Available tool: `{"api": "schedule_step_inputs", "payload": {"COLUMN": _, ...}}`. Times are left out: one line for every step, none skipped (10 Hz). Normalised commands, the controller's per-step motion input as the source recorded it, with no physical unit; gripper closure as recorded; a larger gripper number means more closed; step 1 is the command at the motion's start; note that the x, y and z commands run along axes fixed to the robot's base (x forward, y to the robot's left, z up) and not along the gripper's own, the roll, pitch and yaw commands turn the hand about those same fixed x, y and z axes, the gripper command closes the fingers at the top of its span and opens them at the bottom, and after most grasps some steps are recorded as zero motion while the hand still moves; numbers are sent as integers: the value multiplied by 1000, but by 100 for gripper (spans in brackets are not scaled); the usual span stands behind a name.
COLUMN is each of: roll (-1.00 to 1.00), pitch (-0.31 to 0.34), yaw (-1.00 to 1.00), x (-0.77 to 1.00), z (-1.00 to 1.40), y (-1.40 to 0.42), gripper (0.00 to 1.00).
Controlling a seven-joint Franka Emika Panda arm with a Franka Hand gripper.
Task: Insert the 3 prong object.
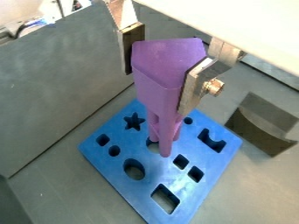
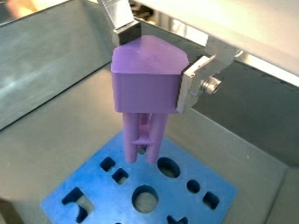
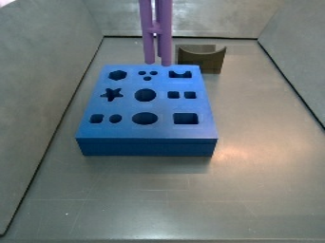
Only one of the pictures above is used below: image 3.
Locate blue shape sorter block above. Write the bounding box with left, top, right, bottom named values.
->
left=74, top=65, right=218, bottom=157

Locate purple three prong object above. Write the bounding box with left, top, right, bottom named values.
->
left=137, top=0, right=172, bottom=66

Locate dark olive arch block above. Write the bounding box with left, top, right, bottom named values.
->
left=175, top=45, right=227, bottom=74

